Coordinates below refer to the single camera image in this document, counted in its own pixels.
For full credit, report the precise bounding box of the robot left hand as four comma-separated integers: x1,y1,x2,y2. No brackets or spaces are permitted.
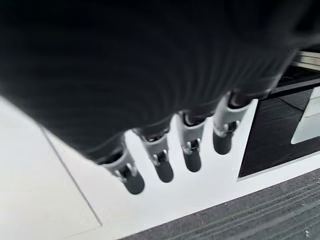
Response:
0,0,320,195

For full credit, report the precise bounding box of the black sink basin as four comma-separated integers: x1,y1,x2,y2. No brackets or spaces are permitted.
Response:
237,71,320,179

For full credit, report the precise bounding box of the silver metal rail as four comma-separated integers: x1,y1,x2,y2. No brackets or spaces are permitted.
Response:
292,49,320,69

